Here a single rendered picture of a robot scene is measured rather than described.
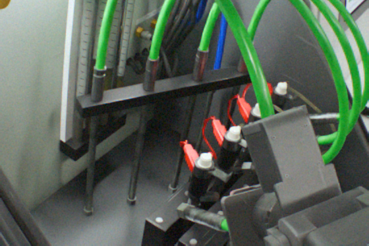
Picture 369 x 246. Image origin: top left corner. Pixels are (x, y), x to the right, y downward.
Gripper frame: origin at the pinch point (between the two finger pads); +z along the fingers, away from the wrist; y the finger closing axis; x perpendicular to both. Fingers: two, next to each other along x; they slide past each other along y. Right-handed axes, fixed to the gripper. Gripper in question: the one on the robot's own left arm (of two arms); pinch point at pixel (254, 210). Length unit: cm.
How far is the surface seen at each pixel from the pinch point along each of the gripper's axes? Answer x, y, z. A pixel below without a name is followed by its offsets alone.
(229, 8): -20.9, -0.1, -7.5
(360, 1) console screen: -29, -47, 52
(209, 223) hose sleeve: 1.1, 4.2, 6.3
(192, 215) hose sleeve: 0.2, 5.4, 9.6
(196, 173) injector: -4.1, 1.9, 20.5
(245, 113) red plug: -11.0, -10.2, 32.7
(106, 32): -26.1, 10.2, 19.9
